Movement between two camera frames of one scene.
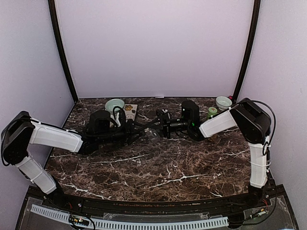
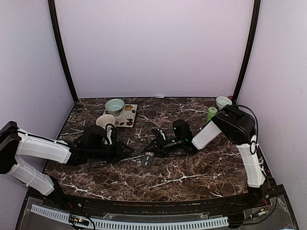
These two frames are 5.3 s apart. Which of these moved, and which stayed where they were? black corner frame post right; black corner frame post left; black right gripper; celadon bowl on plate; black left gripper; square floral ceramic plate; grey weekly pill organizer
Moved: black left gripper; black right gripper; grey weekly pill organizer
Stayed: black corner frame post right; square floral ceramic plate; celadon bowl on plate; black corner frame post left
